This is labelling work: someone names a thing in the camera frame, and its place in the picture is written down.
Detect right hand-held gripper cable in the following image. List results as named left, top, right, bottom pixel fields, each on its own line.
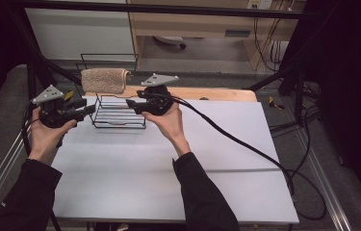
left=165, top=92, right=327, bottom=221

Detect wooden table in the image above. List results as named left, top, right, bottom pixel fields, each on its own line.
left=85, top=84, right=258, bottom=103

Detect black metal frame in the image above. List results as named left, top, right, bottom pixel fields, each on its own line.
left=8, top=0, right=317, bottom=126

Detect black wire rack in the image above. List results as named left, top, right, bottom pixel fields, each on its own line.
left=75, top=53, right=149, bottom=130

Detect white cabinet panel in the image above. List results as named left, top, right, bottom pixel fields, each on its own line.
left=26, top=8, right=137, bottom=62

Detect light wooden desk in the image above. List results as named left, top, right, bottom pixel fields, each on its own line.
left=129, top=0, right=299, bottom=70

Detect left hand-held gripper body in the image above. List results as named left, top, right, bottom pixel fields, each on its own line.
left=32, top=85, right=80, bottom=129

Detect beige towel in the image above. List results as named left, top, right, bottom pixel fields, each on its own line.
left=80, top=67, right=132, bottom=95

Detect white power strip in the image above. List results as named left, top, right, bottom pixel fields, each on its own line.
left=246, top=0, right=274, bottom=11

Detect bundle of black floor cables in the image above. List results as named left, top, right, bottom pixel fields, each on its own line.
left=269, top=105, right=322, bottom=138

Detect person's right hand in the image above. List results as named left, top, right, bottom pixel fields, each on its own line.
left=141, top=102, right=193, bottom=159

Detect hand-held gripper cable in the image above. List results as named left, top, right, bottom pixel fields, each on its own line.
left=20, top=99, right=63, bottom=231
left=165, top=92, right=327, bottom=221

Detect left hand-held gripper cable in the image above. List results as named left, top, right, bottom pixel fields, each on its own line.
left=20, top=99, right=63, bottom=231

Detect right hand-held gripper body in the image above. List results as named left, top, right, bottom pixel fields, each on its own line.
left=140, top=73, right=180, bottom=116

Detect hanging desk cables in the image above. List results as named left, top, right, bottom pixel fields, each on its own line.
left=252, top=15, right=282, bottom=73

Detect chair base with castor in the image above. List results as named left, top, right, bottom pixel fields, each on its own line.
left=153, top=35, right=188, bottom=50

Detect person's left hand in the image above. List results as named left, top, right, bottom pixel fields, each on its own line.
left=28, top=107, right=78, bottom=167

